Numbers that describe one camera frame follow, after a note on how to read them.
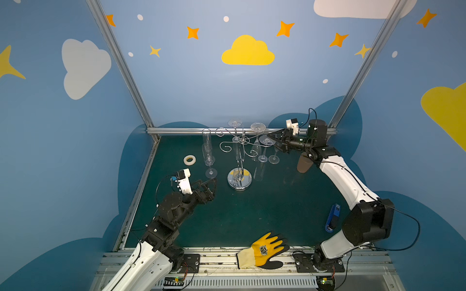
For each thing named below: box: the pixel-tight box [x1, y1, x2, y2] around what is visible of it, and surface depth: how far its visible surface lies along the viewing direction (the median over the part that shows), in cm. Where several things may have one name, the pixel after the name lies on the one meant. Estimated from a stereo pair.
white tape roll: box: [183, 154, 197, 167], surface depth 110 cm
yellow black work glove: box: [236, 230, 291, 270], surface depth 76 cm
